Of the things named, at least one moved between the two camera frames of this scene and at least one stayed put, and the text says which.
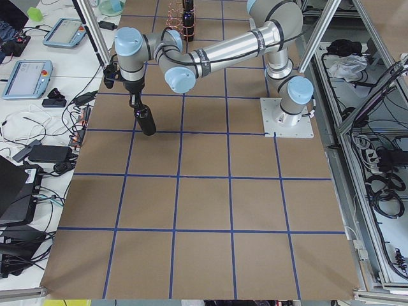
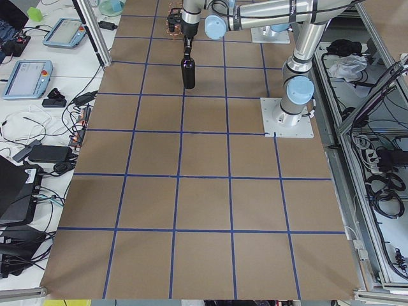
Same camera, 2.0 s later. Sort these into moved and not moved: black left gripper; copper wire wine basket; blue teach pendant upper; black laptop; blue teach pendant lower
Moved: black left gripper
Not moved: blue teach pendant lower; copper wire wine basket; blue teach pendant upper; black laptop
